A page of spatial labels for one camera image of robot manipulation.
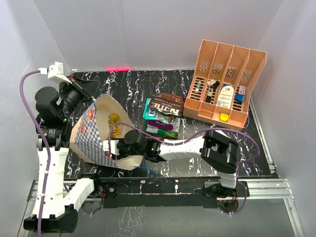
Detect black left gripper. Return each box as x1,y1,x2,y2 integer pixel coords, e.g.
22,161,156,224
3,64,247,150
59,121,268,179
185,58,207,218
59,75,101,120

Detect yellow M&M's candy packet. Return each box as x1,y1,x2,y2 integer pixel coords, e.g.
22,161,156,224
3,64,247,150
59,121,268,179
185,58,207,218
108,114,121,138

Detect green snack bag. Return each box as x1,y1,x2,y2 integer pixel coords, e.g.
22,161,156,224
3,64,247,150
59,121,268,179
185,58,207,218
143,120,179,138

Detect purple snack packet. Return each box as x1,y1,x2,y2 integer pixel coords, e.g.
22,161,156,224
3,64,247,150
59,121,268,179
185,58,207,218
148,120,173,130

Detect teal Fox's candy bag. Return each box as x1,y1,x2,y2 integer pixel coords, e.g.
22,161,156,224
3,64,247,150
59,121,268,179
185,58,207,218
143,98,181,128

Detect blue checkered paper bag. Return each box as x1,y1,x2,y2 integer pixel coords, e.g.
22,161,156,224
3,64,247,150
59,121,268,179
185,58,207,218
70,94,158,177

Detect brown chocolate snack bag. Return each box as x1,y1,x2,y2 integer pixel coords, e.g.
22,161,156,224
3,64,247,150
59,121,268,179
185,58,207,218
148,93,185,118

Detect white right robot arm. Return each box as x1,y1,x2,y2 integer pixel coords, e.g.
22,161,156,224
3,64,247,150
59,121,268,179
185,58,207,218
111,130,239,201

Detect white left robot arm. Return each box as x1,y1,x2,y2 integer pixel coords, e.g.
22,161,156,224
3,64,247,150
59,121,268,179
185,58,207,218
19,74,102,235

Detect pink tape strip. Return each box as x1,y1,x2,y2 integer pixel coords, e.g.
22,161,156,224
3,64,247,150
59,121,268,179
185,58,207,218
106,67,130,72

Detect white green tube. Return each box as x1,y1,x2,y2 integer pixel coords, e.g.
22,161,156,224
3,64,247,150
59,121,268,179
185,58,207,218
195,81,201,92

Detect black clip tool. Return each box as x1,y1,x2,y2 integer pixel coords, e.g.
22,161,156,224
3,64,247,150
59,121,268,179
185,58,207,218
205,79,220,104

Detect yellow sticky note block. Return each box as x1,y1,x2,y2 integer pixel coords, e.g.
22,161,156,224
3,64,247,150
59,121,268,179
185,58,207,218
219,112,230,122

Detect white labelled card pack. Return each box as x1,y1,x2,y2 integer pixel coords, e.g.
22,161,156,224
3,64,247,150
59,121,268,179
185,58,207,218
217,85,235,109

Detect pink desk organizer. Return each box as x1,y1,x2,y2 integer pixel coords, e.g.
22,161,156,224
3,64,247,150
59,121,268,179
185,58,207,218
183,39,267,131

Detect blue small box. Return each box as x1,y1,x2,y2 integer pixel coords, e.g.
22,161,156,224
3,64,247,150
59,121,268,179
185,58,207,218
235,94,245,103

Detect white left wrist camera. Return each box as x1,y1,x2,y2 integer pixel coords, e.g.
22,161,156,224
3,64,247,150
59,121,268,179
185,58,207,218
38,62,72,84

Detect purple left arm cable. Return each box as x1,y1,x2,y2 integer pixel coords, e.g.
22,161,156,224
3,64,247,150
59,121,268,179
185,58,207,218
19,70,52,237

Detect aluminium base frame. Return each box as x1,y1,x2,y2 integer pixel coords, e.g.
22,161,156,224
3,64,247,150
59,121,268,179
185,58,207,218
17,69,306,237

